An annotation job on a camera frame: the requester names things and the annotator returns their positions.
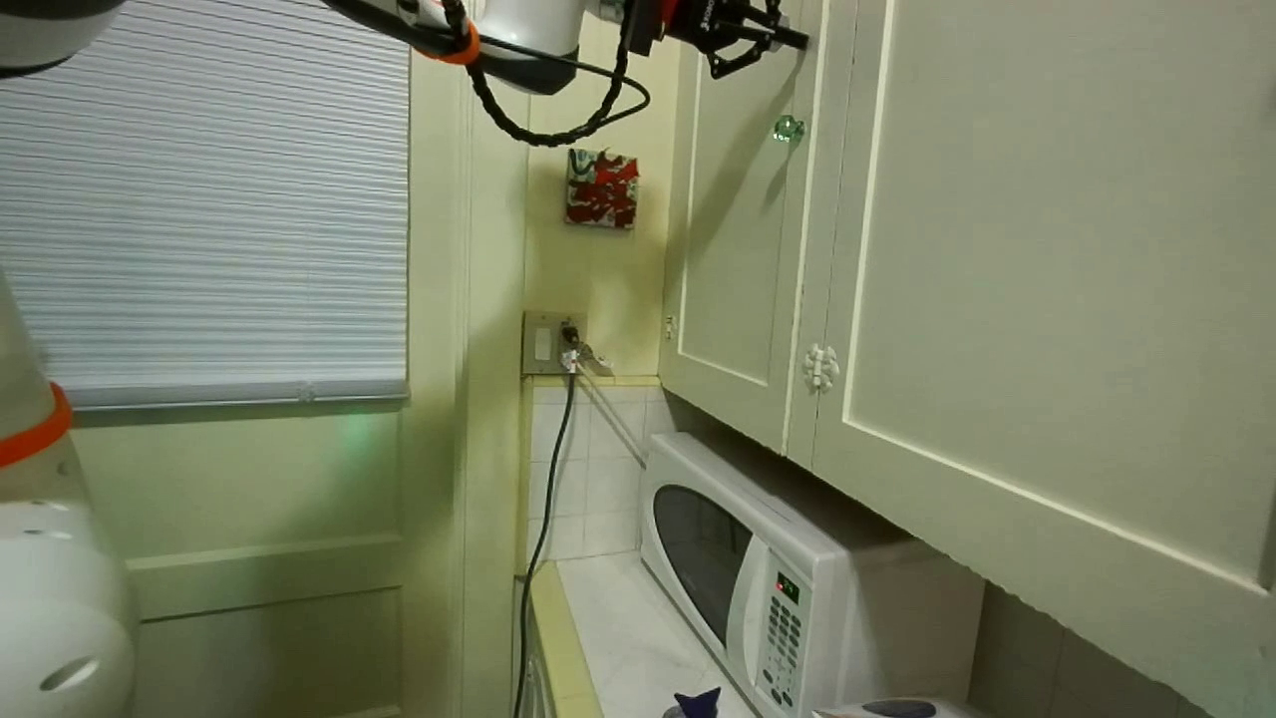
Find white window blinds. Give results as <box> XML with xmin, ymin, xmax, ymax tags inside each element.
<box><xmin>0</xmin><ymin>16</ymin><xmax>416</xmax><ymax>418</ymax></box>

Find orange strap near base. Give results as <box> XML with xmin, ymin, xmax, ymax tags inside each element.
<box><xmin>0</xmin><ymin>378</ymin><xmax>81</xmax><ymax>472</ymax></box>

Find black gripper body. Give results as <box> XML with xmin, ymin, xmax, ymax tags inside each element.
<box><xmin>658</xmin><ymin>0</ymin><xmax>742</xmax><ymax>61</ymax></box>

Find orange strap near wrist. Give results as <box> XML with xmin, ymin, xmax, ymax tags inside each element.
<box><xmin>439</xmin><ymin>21</ymin><xmax>485</xmax><ymax>73</ymax></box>

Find black power cable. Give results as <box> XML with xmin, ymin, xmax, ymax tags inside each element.
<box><xmin>505</xmin><ymin>362</ymin><xmax>588</xmax><ymax>718</ymax></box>

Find white cupboard door white knob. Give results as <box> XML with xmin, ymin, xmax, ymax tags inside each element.
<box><xmin>779</xmin><ymin>0</ymin><xmax>1276</xmax><ymax>718</ymax></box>

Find red patterned wall decoration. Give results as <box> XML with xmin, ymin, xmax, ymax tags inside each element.
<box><xmin>562</xmin><ymin>144</ymin><xmax>645</xmax><ymax>235</ymax></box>

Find grey cable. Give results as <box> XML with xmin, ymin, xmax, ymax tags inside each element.
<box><xmin>577</xmin><ymin>368</ymin><xmax>653</xmax><ymax>472</ymax></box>

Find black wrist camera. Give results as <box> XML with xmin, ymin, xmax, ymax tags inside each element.
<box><xmin>617</xmin><ymin>0</ymin><xmax>666</xmax><ymax>61</ymax></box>

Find white microwave oven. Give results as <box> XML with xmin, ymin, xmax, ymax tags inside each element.
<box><xmin>635</xmin><ymin>426</ymin><xmax>990</xmax><ymax>718</ymax></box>

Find thin black cable loop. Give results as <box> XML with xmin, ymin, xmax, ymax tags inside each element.
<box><xmin>577</xmin><ymin>68</ymin><xmax>658</xmax><ymax>133</ymax></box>

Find round white tub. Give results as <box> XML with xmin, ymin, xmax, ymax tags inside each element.
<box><xmin>810</xmin><ymin>690</ymin><xmax>976</xmax><ymax>718</ymax></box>

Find thick black cable bundle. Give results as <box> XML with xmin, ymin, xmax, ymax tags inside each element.
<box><xmin>441</xmin><ymin>0</ymin><xmax>635</xmax><ymax>150</ymax></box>

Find light wooden shelf edge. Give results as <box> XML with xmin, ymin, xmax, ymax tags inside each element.
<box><xmin>658</xmin><ymin>0</ymin><xmax>827</xmax><ymax>454</ymax></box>

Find wall outlet with plug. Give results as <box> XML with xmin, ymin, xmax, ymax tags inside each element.
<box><xmin>517</xmin><ymin>307</ymin><xmax>597</xmax><ymax>387</ymax></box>

